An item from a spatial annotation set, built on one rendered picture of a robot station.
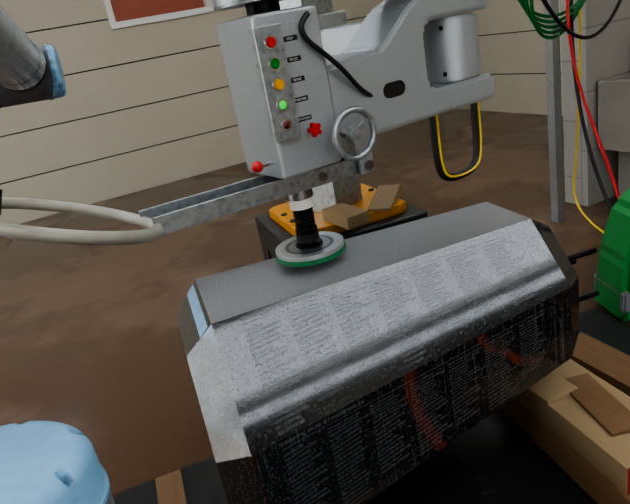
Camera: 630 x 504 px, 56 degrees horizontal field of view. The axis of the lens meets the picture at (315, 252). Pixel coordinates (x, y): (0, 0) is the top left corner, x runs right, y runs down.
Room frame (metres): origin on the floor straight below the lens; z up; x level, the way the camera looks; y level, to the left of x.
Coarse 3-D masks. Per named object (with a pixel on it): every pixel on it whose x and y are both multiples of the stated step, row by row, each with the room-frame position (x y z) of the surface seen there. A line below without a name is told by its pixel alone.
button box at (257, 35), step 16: (256, 32) 1.53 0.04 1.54; (272, 32) 1.55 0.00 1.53; (256, 48) 1.53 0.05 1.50; (256, 64) 1.54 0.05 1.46; (272, 80) 1.54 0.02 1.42; (288, 80) 1.56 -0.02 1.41; (272, 96) 1.53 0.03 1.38; (288, 96) 1.56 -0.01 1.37; (272, 112) 1.53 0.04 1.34; (288, 112) 1.55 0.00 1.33; (272, 128) 1.53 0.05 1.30
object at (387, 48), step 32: (384, 0) 2.01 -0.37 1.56; (416, 0) 1.84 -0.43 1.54; (448, 0) 1.89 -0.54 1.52; (480, 0) 1.96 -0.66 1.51; (384, 32) 1.81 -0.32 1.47; (416, 32) 1.82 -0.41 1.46; (352, 64) 1.70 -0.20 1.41; (384, 64) 1.75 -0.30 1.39; (416, 64) 1.81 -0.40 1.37; (352, 96) 1.69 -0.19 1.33; (384, 96) 1.74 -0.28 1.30; (416, 96) 1.80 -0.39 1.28; (448, 96) 1.87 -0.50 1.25; (480, 96) 1.94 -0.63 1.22; (384, 128) 1.74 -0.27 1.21
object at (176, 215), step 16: (368, 160) 1.70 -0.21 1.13; (304, 176) 1.63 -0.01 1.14; (320, 176) 1.65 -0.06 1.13; (336, 176) 1.69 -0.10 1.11; (208, 192) 1.61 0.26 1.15; (224, 192) 1.63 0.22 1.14; (240, 192) 1.53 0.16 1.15; (256, 192) 1.56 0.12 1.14; (272, 192) 1.58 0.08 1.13; (288, 192) 1.60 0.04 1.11; (160, 208) 1.53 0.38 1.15; (176, 208) 1.56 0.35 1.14; (192, 208) 1.46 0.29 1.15; (208, 208) 1.48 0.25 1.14; (224, 208) 1.51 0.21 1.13; (240, 208) 1.53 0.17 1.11; (176, 224) 1.44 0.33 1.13; (192, 224) 1.46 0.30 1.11
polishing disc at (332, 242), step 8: (320, 232) 1.78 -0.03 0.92; (328, 232) 1.76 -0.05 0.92; (288, 240) 1.76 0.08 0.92; (296, 240) 1.74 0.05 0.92; (328, 240) 1.69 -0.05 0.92; (336, 240) 1.68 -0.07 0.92; (280, 248) 1.70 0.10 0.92; (288, 248) 1.69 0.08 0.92; (296, 248) 1.67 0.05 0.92; (312, 248) 1.65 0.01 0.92; (320, 248) 1.63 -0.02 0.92; (328, 248) 1.62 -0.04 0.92; (336, 248) 1.62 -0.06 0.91; (280, 256) 1.63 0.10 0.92; (288, 256) 1.62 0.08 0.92; (296, 256) 1.61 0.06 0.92; (304, 256) 1.59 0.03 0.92; (312, 256) 1.58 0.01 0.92; (320, 256) 1.59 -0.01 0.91
